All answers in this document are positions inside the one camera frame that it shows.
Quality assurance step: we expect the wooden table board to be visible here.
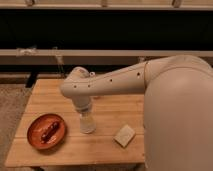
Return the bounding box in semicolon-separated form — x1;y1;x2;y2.
5;79;144;167

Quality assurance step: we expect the brown sausage on plate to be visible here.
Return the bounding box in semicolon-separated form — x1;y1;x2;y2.
41;121;60;141

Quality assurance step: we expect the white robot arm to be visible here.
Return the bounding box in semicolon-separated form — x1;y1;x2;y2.
60;55;213;171

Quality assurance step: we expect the white ceramic cup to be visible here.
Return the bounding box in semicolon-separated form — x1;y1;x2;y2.
80;114;96;134

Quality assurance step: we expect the beige rectangular eraser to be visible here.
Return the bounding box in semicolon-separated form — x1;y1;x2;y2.
114;125;135;148

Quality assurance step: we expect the orange round plate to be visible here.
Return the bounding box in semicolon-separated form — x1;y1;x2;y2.
27;113;67;150

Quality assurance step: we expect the black table leg bracket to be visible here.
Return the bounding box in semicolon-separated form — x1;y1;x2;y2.
25;71;38;88

